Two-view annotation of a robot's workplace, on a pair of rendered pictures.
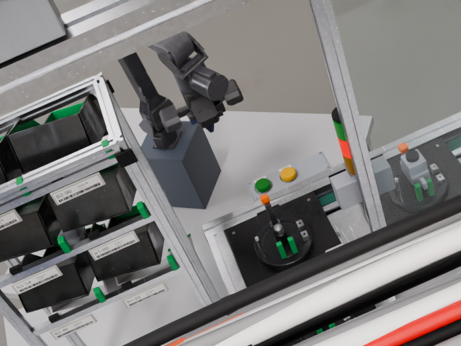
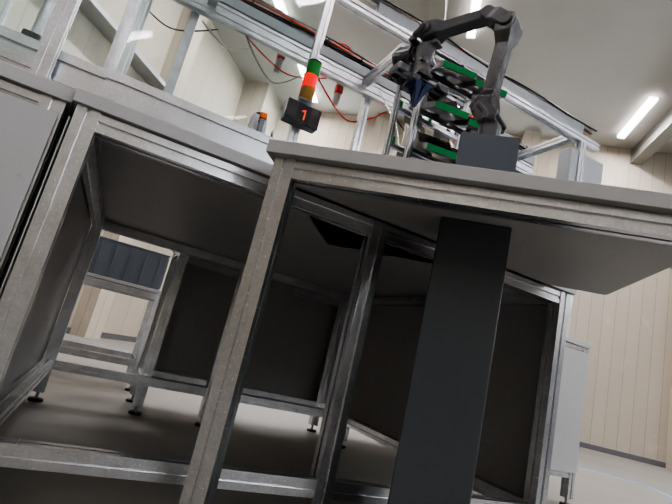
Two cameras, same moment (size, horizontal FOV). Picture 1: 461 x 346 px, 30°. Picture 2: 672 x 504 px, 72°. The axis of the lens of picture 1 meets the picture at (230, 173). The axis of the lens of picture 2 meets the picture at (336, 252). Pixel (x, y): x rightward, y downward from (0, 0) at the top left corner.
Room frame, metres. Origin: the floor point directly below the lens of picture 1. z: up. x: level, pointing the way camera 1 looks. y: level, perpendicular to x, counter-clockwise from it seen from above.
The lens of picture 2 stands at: (2.57, -0.60, 0.46)
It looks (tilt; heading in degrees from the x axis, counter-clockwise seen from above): 13 degrees up; 157
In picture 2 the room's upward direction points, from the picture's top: 13 degrees clockwise
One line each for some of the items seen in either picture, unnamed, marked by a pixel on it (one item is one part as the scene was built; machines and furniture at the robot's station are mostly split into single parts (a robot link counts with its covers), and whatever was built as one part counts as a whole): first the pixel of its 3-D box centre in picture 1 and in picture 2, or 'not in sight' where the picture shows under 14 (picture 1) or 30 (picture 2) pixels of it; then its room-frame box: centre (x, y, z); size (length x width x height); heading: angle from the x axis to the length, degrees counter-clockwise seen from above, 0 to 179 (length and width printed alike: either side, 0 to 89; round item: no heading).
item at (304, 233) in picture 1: (280, 235); not in sight; (1.28, -0.05, 1.01); 0.24 x 0.24 x 0.13; 1
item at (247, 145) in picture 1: (186, 205); (470, 232); (1.64, 0.15, 0.84); 0.90 x 0.70 x 0.03; 55
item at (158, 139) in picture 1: (163, 132); (488, 137); (1.68, 0.12, 1.09); 0.07 x 0.07 x 0.06; 55
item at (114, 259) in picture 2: not in sight; (113, 261); (-0.77, -0.70, 0.73); 0.62 x 0.42 x 0.23; 91
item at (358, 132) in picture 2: not in sight; (350, 167); (0.18, 0.38, 1.56); 0.04 x 0.04 x 1.39; 1
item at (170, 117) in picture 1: (196, 95); (421, 73); (1.47, 0.00, 1.33); 0.19 x 0.06 x 0.08; 91
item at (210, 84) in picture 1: (196, 68); (414, 47); (1.43, -0.02, 1.43); 0.12 x 0.08 x 0.11; 28
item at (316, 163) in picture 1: (291, 182); not in sight; (1.49, -0.13, 0.93); 0.21 x 0.07 x 0.06; 91
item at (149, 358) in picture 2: not in sight; (337, 364); (-0.05, 0.69, 0.43); 2.20 x 0.38 x 0.86; 91
